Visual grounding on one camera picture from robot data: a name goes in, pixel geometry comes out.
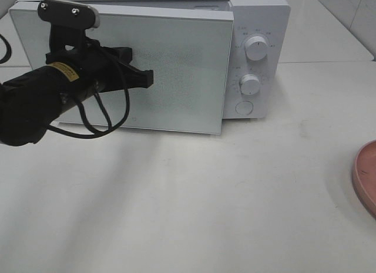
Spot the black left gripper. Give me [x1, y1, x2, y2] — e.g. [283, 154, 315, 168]
[37, 0, 154, 91]

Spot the white control knob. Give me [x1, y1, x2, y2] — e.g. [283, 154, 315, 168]
[239, 74, 261, 96]
[244, 33, 268, 61]

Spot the round white door button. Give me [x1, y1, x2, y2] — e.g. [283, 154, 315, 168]
[235, 101, 254, 116]

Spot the pink round plate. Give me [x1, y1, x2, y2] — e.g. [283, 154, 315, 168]
[352, 140, 375, 218]

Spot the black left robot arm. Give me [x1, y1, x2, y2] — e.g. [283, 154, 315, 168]
[1, 0, 154, 147]

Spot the white microwave oven body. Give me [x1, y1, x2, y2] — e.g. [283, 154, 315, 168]
[9, 0, 290, 119]

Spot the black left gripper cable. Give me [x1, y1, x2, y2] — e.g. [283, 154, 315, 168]
[0, 33, 131, 140]

